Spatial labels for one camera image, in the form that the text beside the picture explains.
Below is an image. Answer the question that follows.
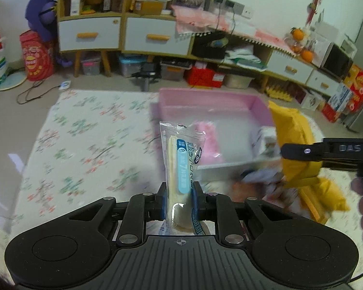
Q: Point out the red gift box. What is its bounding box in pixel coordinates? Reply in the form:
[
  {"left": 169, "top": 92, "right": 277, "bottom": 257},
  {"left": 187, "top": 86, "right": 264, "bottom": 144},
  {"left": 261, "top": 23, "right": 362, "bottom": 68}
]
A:
[{"left": 186, "top": 65, "right": 225, "bottom": 89}]

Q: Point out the microwave oven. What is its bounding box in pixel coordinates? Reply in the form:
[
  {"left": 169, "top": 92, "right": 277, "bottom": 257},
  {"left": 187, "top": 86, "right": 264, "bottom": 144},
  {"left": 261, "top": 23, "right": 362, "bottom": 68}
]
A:
[{"left": 320, "top": 43, "right": 355, "bottom": 78}]

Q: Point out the stack of red cartons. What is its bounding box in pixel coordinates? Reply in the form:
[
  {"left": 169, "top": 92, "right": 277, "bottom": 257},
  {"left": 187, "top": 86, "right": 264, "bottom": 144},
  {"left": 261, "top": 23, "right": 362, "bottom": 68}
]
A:
[{"left": 321, "top": 65, "right": 363, "bottom": 123}]

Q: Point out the black stand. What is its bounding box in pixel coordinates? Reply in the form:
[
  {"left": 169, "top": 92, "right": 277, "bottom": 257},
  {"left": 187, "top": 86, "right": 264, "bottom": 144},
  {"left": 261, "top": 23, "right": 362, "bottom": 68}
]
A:
[{"left": 131, "top": 62, "right": 161, "bottom": 93}]

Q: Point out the clear storage bin grey lid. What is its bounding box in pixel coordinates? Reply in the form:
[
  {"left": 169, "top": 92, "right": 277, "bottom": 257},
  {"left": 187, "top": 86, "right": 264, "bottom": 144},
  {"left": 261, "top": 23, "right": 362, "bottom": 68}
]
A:
[{"left": 160, "top": 60, "right": 193, "bottom": 82}]

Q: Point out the low wooden sideboard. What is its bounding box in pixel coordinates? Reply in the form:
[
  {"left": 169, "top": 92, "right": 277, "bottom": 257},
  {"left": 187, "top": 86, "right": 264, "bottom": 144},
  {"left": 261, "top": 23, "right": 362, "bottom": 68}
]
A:
[{"left": 190, "top": 30, "right": 343, "bottom": 95}]

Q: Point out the pink storage box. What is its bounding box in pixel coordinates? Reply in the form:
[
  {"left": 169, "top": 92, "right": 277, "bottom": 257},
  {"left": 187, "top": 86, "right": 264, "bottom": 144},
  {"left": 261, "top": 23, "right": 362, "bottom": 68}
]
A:
[{"left": 150, "top": 88, "right": 283, "bottom": 185}]

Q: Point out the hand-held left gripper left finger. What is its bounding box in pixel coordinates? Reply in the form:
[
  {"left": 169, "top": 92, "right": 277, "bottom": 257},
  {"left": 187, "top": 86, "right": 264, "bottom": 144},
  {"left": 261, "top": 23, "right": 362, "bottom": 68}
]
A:
[{"left": 68, "top": 182, "right": 167, "bottom": 247}]

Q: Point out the purple plush toy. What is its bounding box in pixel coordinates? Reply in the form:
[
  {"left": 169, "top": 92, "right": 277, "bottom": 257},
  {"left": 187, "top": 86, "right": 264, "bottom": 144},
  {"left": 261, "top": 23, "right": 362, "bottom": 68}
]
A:
[{"left": 25, "top": 0, "right": 74, "bottom": 67}]

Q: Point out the wide clear storage bin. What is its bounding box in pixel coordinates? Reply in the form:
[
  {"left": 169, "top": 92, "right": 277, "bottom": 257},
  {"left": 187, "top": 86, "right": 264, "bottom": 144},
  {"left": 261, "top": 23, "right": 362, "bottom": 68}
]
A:
[{"left": 223, "top": 72, "right": 255, "bottom": 90}]

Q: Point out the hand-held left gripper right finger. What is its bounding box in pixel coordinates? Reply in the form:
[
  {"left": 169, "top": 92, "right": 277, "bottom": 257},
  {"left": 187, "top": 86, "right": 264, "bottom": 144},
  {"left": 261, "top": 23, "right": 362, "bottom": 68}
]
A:
[{"left": 192, "top": 182, "right": 294, "bottom": 246}]

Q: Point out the pink cloth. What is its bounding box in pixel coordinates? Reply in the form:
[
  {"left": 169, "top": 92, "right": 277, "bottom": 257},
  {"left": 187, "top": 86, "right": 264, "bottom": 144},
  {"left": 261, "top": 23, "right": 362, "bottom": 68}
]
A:
[{"left": 171, "top": 4, "right": 297, "bottom": 57}]

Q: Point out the black cable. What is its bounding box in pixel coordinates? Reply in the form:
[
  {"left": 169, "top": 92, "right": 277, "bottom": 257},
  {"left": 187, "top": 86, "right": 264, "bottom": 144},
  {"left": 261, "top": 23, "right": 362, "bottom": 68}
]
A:
[{"left": 16, "top": 80, "right": 63, "bottom": 105}]

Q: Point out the blue-lid storage bin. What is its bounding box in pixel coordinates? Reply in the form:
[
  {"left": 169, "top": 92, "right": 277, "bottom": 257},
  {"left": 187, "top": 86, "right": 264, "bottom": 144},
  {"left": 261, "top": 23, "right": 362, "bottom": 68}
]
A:
[{"left": 118, "top": 55, "right": 149, "bottom": 78}]

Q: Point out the white drawer orange handle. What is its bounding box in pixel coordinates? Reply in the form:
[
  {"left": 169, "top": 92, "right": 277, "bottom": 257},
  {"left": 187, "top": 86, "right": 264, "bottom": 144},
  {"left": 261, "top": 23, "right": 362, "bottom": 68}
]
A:
[
  {"left": 59, "top": 16, "right": 122, "bottom": 52},
  {"left": 267, "top": 50, "right": 314, "bottom": 84},
  {"left": 124, "top": 16, "right": 195, "bottom": 57},
  {"left": 306, "top": 70, "right": 339, "bottom": 90}
]

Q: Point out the black bag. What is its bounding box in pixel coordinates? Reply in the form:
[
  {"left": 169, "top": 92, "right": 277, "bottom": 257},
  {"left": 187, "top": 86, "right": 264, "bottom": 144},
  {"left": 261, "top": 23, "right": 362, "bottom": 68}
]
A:
[{"left": 191, "top": 32, "right": 229, "bottom": 60}]

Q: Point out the tall wooden shelf cabinet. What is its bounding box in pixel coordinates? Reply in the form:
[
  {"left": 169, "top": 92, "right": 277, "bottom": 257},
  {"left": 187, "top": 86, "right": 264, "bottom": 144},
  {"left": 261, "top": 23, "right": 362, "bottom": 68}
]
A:
[{"left": 57, "top": 0, "right": 198, "bottom": 78}]

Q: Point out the large yellow snack packet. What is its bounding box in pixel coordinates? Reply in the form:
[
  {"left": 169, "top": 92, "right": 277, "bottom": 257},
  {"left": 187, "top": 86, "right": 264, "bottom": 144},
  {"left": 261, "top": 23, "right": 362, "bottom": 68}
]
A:
[{"left": 268, "top": 101, "right": 350, "bottom": 225}]

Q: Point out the row of yellow packages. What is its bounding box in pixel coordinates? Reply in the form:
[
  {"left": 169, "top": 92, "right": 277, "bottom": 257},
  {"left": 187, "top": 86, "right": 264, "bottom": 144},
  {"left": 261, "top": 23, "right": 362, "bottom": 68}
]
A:
[{"left": 266, "top": 85, "right": 293, "bottom": 102}]

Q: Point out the cardboard box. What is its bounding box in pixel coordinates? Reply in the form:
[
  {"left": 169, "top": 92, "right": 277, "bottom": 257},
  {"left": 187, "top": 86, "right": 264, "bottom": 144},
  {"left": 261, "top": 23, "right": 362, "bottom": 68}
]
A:
[{"left": 135, "top": 0, "right": 166, "bottom": 16}]

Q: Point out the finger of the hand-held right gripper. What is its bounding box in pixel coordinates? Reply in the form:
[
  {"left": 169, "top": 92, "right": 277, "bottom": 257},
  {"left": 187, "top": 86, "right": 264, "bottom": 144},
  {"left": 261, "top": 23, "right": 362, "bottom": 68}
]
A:
[{"left": 281, "top": 142, "right": 331, "bottom": 161}]

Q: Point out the pink snack packet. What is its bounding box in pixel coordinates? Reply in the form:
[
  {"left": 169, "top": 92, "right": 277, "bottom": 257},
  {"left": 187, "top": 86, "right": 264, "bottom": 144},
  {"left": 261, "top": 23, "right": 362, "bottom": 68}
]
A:
[{"left": 190, "top": 121, "right": 226, "bottom": 167}]

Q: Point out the red printed bag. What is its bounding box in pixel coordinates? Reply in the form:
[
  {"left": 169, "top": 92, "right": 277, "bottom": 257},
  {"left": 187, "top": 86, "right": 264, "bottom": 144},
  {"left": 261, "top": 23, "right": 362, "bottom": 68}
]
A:
[{"left": 19, "top": 30, "right": 56, "bottom": 82}]

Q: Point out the white snack stick packet blue label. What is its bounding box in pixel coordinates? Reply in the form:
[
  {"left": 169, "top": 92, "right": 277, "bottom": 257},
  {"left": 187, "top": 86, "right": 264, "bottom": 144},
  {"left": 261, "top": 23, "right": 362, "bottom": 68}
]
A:
[{"left": 159, "top": 121, "right": 207, "bottom": 237}]

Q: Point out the small clear storage bin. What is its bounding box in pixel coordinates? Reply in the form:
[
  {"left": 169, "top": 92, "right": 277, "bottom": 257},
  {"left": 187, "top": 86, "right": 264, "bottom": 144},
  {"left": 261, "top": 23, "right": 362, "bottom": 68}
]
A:
[{"left": 81, "top": 56, "right": 102, "bottom": 76}]

